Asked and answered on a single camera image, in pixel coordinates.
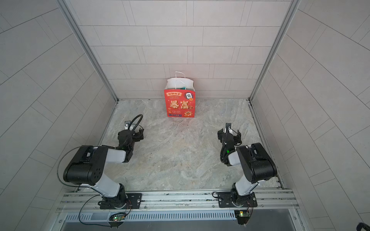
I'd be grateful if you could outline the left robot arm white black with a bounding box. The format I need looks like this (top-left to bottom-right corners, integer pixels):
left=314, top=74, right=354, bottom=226
left=63, top=128, right=144, bottom=209

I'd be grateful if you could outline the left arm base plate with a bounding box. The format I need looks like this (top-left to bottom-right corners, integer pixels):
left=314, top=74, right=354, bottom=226
left=98, top=193, right=142, bottom=209

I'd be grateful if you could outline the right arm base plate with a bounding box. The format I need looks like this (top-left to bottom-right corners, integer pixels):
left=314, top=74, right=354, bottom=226
left=216, top=191, right=258, bottom=208

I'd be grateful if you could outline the left circuit board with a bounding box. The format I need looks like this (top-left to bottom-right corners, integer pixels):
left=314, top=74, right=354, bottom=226
left=109, top=212, right=127, bottom=222

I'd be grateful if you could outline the right circuit board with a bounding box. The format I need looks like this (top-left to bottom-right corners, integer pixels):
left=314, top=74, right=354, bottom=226
left=234, top=210, right=251, bottom=225

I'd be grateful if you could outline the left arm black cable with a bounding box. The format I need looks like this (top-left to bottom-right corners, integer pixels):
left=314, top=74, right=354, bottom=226
left=56, top=145, right=87, bottom=188

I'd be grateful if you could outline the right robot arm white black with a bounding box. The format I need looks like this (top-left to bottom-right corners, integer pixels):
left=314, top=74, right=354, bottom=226
left=217, top=123, right=277, bottom=208

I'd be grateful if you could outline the red paper gift bag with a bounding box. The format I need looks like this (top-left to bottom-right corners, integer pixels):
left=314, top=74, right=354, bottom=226
left=164, top=71, right=196, bottom=118

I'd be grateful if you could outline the aluminium mounting rail frame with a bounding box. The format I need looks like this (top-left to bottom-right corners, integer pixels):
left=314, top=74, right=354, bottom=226
left=51, top=188, right=306, bottom=231

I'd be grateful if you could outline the circuit board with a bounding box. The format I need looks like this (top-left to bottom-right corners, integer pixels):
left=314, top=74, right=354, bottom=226
left=109, top=212, right=127, bottom=222
left=234, top=210, right=251, bottom=225

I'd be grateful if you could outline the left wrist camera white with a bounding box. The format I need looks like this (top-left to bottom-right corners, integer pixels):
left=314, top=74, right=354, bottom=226
left=124, top=120, right=131, bottom=130

